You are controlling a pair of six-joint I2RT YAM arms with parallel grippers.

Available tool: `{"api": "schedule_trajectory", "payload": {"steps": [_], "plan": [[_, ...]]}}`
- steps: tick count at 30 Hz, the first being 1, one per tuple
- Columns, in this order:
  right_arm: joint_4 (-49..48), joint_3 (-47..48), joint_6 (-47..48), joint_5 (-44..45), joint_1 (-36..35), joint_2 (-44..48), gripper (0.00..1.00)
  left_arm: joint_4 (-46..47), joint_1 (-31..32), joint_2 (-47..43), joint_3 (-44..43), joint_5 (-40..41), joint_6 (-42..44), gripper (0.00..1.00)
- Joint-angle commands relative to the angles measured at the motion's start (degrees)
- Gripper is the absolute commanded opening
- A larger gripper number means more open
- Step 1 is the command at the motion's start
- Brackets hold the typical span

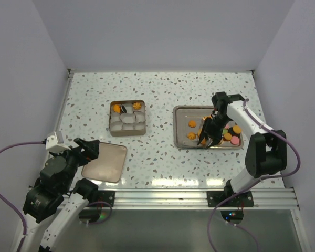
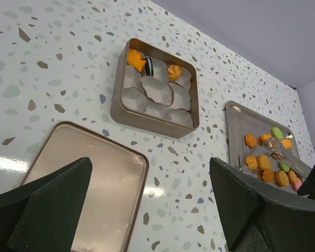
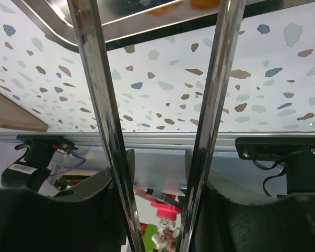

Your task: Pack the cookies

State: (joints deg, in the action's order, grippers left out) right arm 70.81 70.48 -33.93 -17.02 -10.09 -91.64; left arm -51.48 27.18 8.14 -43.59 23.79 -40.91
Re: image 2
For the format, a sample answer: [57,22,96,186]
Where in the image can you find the green macaron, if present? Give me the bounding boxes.
[271,127,283,140]

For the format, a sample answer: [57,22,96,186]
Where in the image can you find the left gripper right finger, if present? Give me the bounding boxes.
[209,157,315,251]

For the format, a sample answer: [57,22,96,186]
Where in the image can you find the orange round cookie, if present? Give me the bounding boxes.
[244,134,257,149]

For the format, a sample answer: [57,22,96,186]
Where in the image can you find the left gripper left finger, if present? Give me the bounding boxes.
[0,157,92,251]

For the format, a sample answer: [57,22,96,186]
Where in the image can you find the orange sandwich cookie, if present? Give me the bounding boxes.
[258,154,271,170]

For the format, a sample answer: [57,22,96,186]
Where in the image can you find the orange swirl cookie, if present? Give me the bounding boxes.
[167,65,182,81]

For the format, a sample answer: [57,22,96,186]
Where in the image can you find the black sandwich cookie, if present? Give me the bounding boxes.
[144,57,154,77]

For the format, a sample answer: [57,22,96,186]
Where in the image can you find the orange flower cookie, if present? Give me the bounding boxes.
[245,155,259,171]

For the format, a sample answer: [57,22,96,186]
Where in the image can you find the metal tongs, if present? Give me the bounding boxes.
[262,137,312,179]

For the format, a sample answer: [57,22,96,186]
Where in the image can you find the gold tin lid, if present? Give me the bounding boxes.
[21,121,149,251]

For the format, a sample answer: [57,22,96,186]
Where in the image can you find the gold cookie tin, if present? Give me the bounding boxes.
[110,38,200,139]

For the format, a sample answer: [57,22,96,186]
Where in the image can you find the pink macaron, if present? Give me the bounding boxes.
[293,178,302,191]

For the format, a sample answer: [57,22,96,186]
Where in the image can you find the silver metal tray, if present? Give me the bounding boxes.
[225,101,300,179]

